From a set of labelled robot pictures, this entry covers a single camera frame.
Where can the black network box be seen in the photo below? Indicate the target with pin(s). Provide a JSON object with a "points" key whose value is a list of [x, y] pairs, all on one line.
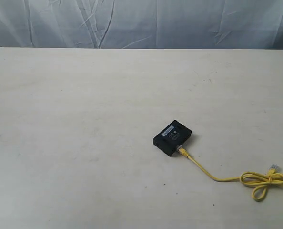
{"points": [[173, 136]]}

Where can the grey wrinkled backdrop cloth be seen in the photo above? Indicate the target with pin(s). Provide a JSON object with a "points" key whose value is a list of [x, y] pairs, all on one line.
{"points": [[142, 24]]}

